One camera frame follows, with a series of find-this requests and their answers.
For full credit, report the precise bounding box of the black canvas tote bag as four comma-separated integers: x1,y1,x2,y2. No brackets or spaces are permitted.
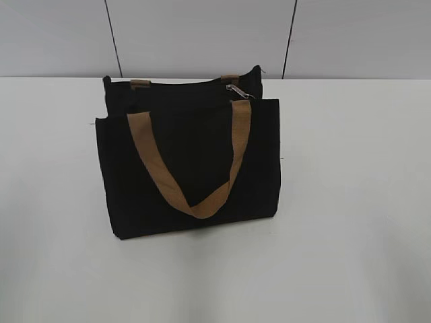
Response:
95,66,281,240

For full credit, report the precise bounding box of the silver zipper pull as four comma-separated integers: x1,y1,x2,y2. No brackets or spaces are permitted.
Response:
226,84,255,100

